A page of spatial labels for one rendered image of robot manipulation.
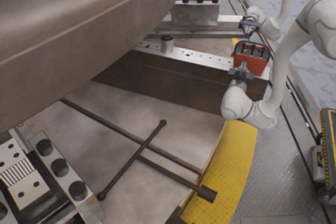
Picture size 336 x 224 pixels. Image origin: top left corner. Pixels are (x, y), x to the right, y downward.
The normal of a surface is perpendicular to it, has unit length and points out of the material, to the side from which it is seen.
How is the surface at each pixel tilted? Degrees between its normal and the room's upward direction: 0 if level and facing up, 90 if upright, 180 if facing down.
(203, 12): 90
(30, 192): 0
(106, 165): 0
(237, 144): 0
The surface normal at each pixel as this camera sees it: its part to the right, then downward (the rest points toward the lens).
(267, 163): 0.00, -0.74
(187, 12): 0.01, 0.67
